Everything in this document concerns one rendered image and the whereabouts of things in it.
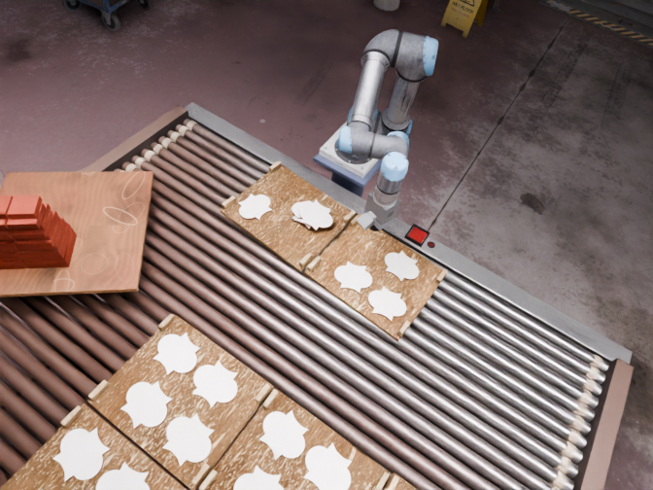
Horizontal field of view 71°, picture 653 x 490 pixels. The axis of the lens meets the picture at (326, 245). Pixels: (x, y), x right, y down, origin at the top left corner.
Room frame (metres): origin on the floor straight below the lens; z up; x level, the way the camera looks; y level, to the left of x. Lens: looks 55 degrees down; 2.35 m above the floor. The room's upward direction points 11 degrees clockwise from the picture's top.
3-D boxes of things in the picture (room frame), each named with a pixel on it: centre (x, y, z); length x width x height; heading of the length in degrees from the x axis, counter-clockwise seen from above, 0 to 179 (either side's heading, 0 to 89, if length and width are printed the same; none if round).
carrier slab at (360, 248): (0.91, -0.20, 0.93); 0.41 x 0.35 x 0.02; 62
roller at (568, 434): (0.86, -0.03, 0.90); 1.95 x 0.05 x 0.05; 65
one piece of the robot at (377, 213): (0.96, -0.14, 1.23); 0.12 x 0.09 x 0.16; 136
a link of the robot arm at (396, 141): (1.08, -0.14, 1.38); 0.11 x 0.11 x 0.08; 87
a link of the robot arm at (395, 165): (0.98, -0.15, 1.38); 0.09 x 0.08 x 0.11; 177
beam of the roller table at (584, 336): (1.20, -0.19, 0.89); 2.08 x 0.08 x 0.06; 65
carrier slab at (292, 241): (1.12, 0.17, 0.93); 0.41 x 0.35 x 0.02; 60
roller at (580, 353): (1.13, -0.16, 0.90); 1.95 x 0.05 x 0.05; 65
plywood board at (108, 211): (0.80, 0.86, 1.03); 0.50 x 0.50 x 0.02; 15
